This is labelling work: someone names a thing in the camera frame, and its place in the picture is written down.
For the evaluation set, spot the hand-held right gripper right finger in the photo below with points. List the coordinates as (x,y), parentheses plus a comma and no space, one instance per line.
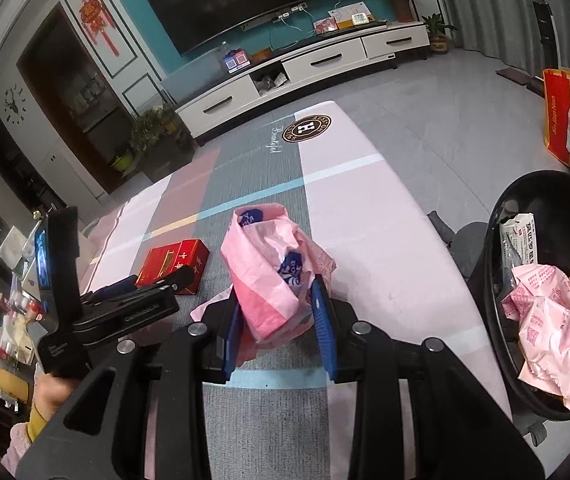
(325,330)

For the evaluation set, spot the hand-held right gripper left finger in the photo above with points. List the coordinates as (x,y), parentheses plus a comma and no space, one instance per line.
(232,340)

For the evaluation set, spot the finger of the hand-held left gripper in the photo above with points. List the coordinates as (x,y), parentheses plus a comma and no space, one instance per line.
(115,287)
(175,276)

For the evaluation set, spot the red rectangular box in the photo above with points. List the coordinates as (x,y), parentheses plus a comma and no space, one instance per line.
(175,262)

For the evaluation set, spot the pink plastic bag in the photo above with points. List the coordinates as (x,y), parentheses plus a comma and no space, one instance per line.
(265,270)

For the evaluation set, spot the pink white printed packet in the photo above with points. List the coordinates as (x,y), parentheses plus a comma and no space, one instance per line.
(550,330)

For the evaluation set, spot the black trash bin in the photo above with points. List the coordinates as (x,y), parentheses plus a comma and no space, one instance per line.
(565,200)

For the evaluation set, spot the person's left forearm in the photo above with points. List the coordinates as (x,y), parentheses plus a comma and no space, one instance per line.
(25,440)

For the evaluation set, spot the person's left hand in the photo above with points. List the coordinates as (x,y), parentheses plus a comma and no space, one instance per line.
(57,397)

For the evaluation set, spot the assorted bottles and packets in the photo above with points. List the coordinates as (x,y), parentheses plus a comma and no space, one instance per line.
(15,330)

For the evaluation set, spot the yellow green pot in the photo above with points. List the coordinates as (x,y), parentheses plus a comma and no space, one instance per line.
(122,162)

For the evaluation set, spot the pink grey striped mat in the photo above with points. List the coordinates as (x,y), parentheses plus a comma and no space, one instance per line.
(355,200)

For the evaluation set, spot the leafy floor plant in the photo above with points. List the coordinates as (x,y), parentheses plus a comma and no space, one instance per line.
(155,130)

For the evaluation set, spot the dark display cabinet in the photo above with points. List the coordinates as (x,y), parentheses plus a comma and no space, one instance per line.
(90,110)

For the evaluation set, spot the clear glass panel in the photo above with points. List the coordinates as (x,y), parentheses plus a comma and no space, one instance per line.
(192,80)

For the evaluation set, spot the blue red display box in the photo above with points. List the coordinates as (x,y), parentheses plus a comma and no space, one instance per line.
(235,62)

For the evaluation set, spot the brown wooden box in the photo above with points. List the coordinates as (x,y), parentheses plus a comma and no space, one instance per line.
(260,55)

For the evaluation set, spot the white television cabinet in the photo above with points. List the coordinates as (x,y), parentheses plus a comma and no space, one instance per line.
(315,62)

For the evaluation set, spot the white power strip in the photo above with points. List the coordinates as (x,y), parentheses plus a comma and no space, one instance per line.
(292,12)

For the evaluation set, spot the red pink gift box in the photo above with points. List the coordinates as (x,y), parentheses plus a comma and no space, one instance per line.
(326,25)

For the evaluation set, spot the small digital clock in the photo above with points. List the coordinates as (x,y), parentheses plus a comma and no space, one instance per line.
(360,19)

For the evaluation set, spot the dark brown doormat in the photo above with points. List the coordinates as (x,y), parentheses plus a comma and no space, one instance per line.
(520,79)

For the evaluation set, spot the small potted plant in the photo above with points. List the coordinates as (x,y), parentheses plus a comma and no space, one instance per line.
(437,32)

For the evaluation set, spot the red shopping bag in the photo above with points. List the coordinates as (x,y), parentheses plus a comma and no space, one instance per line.
(557,110)

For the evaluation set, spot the black wall clock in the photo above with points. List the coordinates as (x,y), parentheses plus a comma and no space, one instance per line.
(15,105)

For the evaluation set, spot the red knot wall ornament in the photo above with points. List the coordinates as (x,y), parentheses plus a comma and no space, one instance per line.
(96,17)

